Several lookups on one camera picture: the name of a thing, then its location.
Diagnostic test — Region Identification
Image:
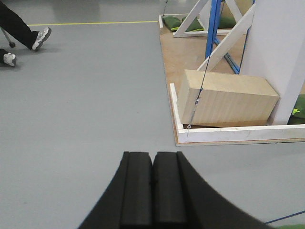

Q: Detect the white grey sneaker upper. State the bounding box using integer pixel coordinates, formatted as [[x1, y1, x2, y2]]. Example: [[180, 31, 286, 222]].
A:
[[32, 27, 52, 51]]

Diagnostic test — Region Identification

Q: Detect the blue door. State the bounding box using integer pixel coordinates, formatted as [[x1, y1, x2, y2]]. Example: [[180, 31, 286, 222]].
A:
[[205, 0, 240, 74]]

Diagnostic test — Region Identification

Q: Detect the white left border plank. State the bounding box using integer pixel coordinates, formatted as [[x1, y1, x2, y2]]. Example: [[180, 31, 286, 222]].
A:
[[170, 83, 183, 132]]

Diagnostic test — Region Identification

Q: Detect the green sandbag far right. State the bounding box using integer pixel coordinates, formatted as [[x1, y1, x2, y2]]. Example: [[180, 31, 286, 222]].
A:
[[287, 94, 305, 125]]

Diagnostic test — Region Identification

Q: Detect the green sandbag left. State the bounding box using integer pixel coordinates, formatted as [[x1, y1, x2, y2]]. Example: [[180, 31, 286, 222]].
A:
[[163, 16, 182, 32]]

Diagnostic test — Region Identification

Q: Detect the white front border plank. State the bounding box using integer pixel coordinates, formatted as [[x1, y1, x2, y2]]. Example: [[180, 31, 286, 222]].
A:
[[177, 124, 305, 144]]

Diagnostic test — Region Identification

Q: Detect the chair leg with caster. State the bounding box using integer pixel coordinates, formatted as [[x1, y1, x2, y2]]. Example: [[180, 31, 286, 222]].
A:
[[0, 27, 16, 48]]

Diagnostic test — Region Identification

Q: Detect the green sandbag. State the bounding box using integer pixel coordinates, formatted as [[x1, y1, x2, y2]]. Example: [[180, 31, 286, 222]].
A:
[[287, 94, 305, 125], [163, 16, 182, 32], [186, 17, 204, 32]]

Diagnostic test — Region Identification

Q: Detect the white grey sneaker lower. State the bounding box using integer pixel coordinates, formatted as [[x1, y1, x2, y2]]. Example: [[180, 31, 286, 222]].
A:
[[0, 49, 17, 67]]

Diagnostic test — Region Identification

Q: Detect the white diagonal brace near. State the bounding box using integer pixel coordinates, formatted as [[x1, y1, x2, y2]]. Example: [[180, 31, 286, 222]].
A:
[[197, 3, 256, 71]]

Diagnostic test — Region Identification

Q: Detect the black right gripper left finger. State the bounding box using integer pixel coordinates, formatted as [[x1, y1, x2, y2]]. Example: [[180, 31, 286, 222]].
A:
[[79, 152, 153, 229]]

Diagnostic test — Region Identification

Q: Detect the person black trouser leg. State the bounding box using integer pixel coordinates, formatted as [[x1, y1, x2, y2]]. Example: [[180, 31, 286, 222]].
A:
[[0, 1, 39, 50]]

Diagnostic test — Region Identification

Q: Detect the blue cable on floor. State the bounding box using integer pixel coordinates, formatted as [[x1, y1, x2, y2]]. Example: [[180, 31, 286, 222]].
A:
[[263, 210, 305, 225]]

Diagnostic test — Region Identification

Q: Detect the light wooden block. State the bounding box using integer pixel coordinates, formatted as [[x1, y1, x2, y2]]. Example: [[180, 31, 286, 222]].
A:
[[177, 70, 280, 127]]

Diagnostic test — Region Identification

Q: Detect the white wall panel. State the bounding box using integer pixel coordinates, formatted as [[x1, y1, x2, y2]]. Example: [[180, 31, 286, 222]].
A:
[[241, 0, 305, 125]]

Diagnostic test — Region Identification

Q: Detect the white grey sneaker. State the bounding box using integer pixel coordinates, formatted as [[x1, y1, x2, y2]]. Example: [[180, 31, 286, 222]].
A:
[[32, 27, 52, 51], [0, 49, 17, 67]]

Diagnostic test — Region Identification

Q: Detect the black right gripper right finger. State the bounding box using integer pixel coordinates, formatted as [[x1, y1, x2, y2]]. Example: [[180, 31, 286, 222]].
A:
[[153, 152, 270, 229]]

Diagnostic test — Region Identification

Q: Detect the thin guy wire near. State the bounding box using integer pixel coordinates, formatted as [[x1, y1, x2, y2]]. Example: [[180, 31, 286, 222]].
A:
[[187, 0, 225, 137]]

